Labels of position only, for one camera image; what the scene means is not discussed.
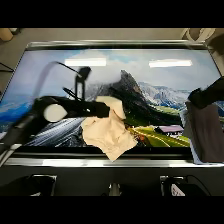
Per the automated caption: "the white garment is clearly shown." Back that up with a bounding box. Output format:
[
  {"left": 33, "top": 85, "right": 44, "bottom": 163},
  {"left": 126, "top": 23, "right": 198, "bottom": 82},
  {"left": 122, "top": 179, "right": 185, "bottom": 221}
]
[{"left": 180, "top": 108, "right": 203, "bottom": 166}]

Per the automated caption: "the grey-brown garment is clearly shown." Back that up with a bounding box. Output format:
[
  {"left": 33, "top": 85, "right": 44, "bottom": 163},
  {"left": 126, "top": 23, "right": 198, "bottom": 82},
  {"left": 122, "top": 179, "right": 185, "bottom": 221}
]
[{"left": 185, "top": 100, "right": 224, "bottom": 164}]

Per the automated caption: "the beige T-shirt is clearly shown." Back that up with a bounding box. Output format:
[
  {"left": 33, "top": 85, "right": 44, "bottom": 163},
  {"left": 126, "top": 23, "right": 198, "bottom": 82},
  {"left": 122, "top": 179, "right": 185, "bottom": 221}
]
[{"left": 80, "top": 95, "right": 139, "bottom": 163}]

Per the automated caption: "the silver frame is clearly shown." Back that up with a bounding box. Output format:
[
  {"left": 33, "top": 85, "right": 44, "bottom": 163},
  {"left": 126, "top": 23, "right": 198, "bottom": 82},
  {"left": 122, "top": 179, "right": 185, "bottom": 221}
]
[{"left": 0, "top": 39, "right": 224, "bottom": 197}]

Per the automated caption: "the black cable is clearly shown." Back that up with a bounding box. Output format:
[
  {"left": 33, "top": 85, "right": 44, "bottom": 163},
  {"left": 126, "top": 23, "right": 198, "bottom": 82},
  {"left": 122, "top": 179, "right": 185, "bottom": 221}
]
[{"left": 33, "top": 60, "right": 82, "bottom": 101}]

